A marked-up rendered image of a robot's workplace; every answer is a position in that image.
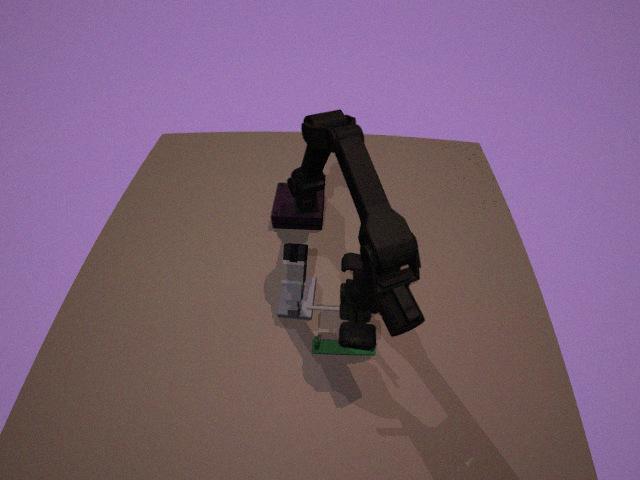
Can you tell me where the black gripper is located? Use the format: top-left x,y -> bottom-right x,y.
338,253 -> 379,351

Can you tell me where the grey tapered pin with red cap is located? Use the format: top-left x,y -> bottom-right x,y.
306,305 -> 340,311

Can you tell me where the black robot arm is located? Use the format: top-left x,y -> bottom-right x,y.
287,110 -> 425,336

